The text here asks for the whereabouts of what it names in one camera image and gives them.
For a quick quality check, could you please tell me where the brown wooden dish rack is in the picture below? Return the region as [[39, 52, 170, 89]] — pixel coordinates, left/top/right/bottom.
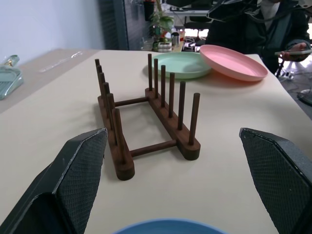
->
[[94, 53, 201, 181]]

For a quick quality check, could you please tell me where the person's hand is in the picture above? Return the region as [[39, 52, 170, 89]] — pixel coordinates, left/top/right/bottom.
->
[[279, 42, 312, 62]]

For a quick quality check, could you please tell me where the dark grey partition panel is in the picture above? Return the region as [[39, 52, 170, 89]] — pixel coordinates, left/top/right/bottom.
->
[[97, 0, 150, 51]]

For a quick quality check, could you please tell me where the dark round base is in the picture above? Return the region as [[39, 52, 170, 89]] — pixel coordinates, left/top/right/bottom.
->
[[296, 89, 312, 106]]

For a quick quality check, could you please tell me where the light green plate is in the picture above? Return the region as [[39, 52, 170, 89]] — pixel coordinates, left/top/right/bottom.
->
[[146, 52, 212, 80]]

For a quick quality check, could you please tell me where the metal cup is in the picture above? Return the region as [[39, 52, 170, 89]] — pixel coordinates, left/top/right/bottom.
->
[[171, 31, 181, 47]]

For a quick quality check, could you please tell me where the green leafy plant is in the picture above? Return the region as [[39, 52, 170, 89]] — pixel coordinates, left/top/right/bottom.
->
[[148, 0, 175, 44]]

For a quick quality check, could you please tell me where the blue plate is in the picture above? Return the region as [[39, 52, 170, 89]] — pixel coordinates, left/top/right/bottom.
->
[[112, 218, 230, 234]]

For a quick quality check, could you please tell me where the person in dark jacket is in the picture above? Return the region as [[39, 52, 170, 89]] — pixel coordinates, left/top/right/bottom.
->
[[206, 0, 312, 78]]

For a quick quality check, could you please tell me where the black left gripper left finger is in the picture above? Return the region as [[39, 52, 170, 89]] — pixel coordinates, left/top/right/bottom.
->
[[0, 128, 108, 234]]

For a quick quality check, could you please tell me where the pink red plate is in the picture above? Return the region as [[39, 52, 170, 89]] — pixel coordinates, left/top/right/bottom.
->
[[199, 44, 269, 82]]

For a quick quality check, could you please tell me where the smartphone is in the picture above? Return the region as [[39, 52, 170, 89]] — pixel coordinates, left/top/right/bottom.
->
[[274, 49, 312, 57]]

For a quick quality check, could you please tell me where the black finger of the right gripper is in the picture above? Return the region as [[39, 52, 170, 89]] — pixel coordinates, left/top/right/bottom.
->
[[206, 0, 259, 23]]

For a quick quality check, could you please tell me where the white plant pot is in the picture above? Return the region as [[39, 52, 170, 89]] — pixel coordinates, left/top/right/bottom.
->
[[157, 41, 173, 53]]

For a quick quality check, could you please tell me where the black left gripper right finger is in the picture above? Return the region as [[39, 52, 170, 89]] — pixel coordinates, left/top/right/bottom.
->
[[239, 127, 312, 234]]

